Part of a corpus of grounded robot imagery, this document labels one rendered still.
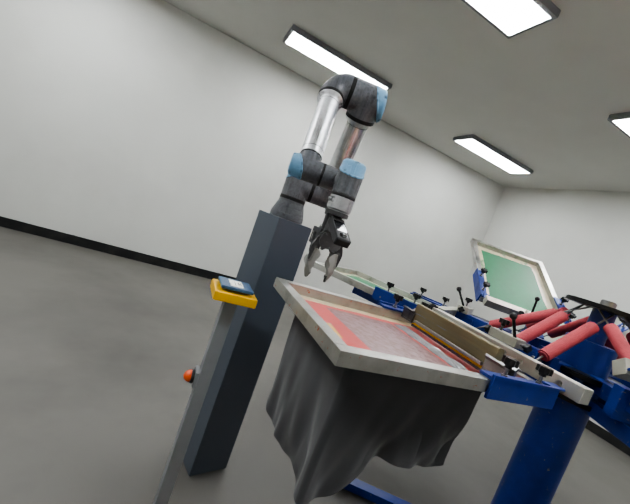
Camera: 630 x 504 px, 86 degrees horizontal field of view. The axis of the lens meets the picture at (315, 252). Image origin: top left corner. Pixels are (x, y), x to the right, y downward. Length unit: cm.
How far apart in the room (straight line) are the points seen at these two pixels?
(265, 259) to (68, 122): 378
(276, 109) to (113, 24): 197
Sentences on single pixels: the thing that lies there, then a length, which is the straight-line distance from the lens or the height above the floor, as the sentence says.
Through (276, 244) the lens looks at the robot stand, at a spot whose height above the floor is 109.
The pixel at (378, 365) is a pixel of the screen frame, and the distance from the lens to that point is 84.
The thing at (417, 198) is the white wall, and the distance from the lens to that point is 589.
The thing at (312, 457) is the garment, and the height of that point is 66.
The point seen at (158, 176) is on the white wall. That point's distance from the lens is 471.
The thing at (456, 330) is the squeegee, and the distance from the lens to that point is 134.
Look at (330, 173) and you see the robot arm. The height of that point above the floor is 139.
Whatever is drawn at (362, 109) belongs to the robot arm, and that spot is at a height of 167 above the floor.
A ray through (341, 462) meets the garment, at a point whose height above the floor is 65.
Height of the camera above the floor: 123
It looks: 5 degrees down
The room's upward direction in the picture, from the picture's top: 20 degrees clockwise
